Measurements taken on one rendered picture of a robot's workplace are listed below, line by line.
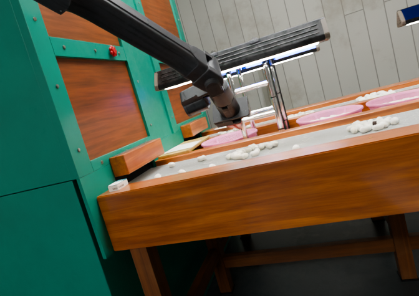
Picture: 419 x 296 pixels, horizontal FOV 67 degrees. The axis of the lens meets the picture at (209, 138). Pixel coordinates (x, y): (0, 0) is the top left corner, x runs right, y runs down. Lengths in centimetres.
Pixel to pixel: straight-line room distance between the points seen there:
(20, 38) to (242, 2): 230
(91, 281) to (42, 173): 37
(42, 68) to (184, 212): 57
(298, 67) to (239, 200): 217
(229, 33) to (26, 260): 246
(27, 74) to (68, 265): 61
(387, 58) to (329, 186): 214
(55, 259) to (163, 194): 44
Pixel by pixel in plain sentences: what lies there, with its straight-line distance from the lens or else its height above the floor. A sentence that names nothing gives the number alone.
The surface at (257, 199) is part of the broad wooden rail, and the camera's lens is 86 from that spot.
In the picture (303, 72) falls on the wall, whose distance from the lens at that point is 292.
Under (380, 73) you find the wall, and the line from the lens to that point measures 290.
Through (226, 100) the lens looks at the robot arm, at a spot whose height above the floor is 95.
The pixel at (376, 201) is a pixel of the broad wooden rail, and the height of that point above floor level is 62.
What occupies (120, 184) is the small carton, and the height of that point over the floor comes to 78.
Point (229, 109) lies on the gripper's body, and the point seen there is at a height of 92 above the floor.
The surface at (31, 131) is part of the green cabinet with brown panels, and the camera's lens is 109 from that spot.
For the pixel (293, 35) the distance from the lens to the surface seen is 110.
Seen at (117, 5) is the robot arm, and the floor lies 117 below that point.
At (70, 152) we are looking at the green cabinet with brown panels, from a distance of 101.
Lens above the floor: 96
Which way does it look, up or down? 7 degrees down
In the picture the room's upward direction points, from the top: 16 degrees counter-clockwise
